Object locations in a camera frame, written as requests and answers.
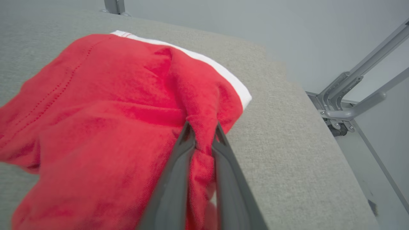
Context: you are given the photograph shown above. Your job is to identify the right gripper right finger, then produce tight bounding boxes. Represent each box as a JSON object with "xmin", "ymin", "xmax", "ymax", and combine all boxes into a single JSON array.
[{"xmin": 211, "ymin": 121, "xmax": 269, "ymax": 230}]

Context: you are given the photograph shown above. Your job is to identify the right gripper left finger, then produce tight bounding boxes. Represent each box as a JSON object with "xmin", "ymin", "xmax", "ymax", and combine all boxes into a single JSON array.
[{"xmin": 137, "ymin": 121, "xmax": 196, "ymax": 230}]

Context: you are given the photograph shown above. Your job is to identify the red shorts with white trim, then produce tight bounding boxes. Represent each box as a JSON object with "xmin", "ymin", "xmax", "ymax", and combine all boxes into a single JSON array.
[{"xmin": 0, "ymin": 30, "xmax": 253, "ymax": 230}]

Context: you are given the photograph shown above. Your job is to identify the grey fabric sofa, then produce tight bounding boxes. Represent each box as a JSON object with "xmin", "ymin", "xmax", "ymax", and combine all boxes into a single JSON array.
[{"xmin": 0, "ymin": 6, "xmax": 381, "ymax": 230}]

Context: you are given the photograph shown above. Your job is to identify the black caster wheel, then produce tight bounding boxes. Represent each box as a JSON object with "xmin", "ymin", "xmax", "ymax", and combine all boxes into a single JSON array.
[{"xmin": 328, "ymin": 123, "xmax": 348, "ymax": 137}]

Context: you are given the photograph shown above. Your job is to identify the grey metal folding frame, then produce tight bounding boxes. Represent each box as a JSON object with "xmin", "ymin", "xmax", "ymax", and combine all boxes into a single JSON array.
[{"xmin": 305, "ymin": 19, "xmax": 409, "ymax": 138}]

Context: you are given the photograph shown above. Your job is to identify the grey partition post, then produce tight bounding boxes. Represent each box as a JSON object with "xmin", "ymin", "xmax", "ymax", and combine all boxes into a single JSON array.
[{"xmin": 103, "ymin": 0, "xmax": 131, "ymax": 16}]

